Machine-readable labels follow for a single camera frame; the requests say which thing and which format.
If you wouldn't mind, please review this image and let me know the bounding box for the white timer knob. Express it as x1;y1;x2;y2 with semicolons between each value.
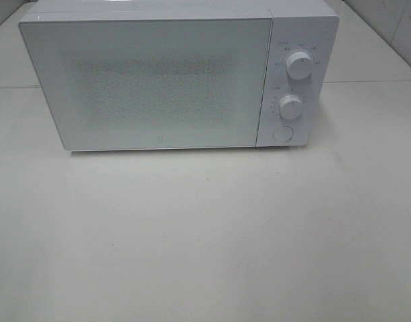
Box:
279;94;304;120

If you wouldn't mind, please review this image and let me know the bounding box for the upper white power knob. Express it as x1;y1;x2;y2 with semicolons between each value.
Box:
285;49;313;81

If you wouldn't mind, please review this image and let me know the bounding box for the round door release button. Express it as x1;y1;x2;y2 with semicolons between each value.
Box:
272;125;294;143

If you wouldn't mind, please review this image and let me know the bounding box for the white microwave door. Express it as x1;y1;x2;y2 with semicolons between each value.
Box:
19;19;272;151

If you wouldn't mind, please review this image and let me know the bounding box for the white microwave oven body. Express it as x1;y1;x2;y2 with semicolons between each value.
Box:
18;1;339;148

